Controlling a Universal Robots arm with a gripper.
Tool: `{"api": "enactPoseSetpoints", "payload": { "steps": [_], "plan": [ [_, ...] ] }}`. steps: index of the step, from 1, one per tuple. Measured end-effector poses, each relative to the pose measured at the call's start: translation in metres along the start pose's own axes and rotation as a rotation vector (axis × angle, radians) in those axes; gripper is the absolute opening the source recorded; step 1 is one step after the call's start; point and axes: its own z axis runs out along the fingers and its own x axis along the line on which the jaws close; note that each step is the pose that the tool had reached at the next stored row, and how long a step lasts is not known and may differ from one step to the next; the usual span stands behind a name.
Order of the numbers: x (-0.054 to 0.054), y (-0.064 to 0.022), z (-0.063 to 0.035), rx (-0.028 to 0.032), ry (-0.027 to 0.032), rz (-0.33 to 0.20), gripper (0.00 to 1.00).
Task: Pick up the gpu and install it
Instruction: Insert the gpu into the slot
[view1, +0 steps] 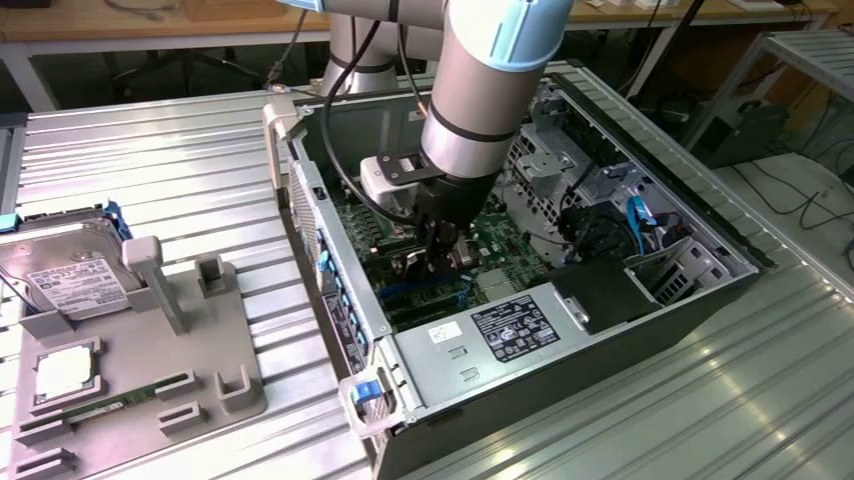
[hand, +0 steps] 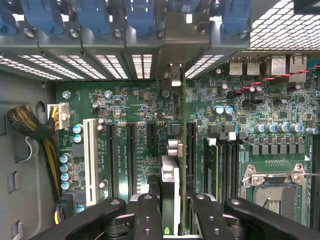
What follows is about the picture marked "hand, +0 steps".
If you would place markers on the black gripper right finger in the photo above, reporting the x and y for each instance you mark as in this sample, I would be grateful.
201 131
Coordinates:
210 220

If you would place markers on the RAM slot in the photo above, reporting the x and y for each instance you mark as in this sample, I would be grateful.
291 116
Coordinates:
222 170
230 170
238 160

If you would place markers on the open PC case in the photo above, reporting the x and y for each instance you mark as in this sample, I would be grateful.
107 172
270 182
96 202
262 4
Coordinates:
25 162

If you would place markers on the white PCI expansion slot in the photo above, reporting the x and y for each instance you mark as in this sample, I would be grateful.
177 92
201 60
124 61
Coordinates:
90 162

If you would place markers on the green motherboard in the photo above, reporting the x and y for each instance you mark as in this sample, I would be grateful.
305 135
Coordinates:
140 105

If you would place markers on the CPU socket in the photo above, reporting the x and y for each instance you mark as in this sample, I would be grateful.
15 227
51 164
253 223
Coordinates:
275 200

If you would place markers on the locking lever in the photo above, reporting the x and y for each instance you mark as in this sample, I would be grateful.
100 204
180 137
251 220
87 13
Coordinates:
312 175

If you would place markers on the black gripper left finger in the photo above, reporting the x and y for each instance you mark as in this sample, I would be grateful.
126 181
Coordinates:
100 217

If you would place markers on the blue card retention clip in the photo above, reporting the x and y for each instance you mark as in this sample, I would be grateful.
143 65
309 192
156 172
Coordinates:
236 15
140 15
42 15
93 15

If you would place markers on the metal rear port block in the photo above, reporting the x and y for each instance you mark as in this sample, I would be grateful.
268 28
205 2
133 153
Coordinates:
287 67
243 66

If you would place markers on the white power connector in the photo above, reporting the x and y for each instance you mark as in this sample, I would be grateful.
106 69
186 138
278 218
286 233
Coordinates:
63 116

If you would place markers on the short PCIe expansion slot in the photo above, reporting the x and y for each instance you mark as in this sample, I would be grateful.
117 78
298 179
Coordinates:
151 135

